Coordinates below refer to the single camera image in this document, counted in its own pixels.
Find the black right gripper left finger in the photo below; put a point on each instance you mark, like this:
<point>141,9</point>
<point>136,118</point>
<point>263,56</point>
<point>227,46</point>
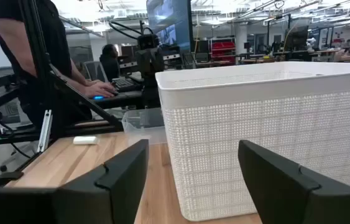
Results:
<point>112,193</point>

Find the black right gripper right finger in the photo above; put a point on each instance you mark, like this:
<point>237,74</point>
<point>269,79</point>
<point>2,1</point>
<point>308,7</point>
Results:
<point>280,193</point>

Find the white medicine tube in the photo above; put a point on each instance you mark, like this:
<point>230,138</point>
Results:
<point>85,140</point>

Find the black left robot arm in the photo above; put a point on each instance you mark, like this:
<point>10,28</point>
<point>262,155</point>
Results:
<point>151,93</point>

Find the black keyboard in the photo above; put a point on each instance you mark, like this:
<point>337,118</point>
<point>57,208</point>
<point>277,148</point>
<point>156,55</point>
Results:
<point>124,84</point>

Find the person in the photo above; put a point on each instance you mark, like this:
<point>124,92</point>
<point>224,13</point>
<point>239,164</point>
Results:
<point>110,62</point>
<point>53,31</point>

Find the dark operator desk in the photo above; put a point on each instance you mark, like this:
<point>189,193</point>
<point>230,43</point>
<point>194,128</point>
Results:
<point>125,98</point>

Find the large monitor screen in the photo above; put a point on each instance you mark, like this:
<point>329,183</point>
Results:
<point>170,21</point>

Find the person's hand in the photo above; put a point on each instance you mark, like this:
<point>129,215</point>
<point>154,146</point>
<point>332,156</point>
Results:
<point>98,89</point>

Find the clear plastic container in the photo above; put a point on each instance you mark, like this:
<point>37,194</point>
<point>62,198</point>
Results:
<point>140,124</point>

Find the black computer mouse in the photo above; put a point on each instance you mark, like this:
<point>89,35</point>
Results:
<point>98,97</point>

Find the white perforated plastic basket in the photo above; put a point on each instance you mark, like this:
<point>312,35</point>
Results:
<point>255,130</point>

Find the red bin shelf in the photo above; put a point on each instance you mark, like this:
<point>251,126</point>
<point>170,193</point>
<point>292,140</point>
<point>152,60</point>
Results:
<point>223,49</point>

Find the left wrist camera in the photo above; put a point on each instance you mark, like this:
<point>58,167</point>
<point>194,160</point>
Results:
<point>148,41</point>

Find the black aluminium table frame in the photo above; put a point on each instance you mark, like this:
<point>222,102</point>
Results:
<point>100,115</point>

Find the silver metal bracket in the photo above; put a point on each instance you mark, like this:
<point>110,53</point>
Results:
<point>44,130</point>

